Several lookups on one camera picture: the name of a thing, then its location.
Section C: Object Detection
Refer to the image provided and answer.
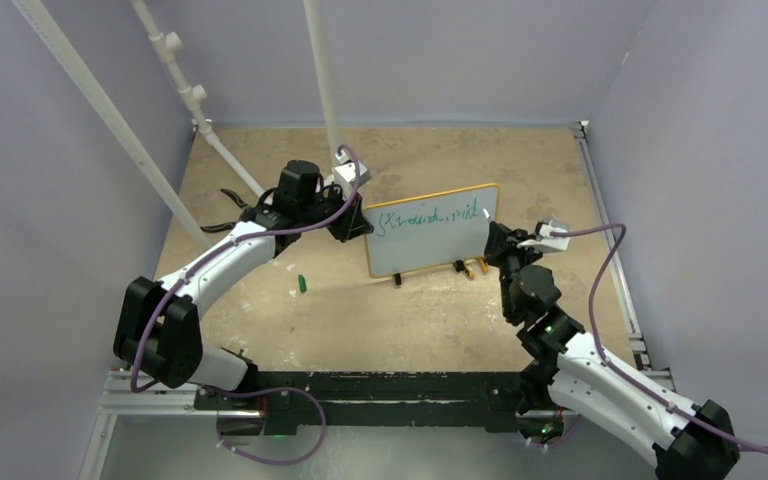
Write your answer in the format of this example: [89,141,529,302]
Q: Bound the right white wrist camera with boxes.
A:
[517,219,570,254]

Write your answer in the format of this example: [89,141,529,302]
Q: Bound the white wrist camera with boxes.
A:
[325,160,372,195]
[517,219,570,254]

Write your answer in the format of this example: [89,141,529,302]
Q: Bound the yellow framed whiteboard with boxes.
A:
[363,183,501,279]

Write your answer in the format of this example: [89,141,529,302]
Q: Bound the yellow handled pliers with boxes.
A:
[463,257,489,280]

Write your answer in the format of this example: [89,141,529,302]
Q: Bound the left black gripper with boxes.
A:
[298,181,371,243]

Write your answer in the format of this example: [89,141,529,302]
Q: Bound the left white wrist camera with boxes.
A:
[325,160,372,195]

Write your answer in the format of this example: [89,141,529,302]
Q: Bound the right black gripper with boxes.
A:
[482,221,546,319]

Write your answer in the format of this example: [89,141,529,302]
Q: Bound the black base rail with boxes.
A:
[194,371,556,435]

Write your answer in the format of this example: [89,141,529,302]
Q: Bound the black handled pliers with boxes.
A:
[200,188,252,234]

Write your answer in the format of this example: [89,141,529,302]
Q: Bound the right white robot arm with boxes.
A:
[484,221,741,479]

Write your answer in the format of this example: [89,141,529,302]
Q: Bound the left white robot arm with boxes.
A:
[112,145,373,409]

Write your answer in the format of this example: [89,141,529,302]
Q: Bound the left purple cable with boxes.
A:
[129,144,364,395]

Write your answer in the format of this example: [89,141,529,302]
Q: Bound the white PVC pipe frame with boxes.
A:
[14,1,339,249]

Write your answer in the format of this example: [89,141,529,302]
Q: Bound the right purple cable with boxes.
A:
[549,222,768,460]

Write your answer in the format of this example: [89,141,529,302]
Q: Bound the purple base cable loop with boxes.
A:
[215,386,327,466]

